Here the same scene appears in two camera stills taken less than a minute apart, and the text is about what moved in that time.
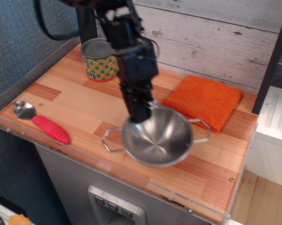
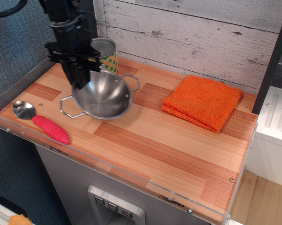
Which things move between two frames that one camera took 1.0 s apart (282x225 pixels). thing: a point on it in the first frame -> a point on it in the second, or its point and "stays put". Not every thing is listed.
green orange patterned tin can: [100, 61] stays put
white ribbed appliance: [269, 155] stays put
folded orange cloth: [211, 101] stays put
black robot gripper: [139, 66] -> [74, 33]
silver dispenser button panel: [109, 209] stays put
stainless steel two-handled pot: [166, 140] -> [107, 96]
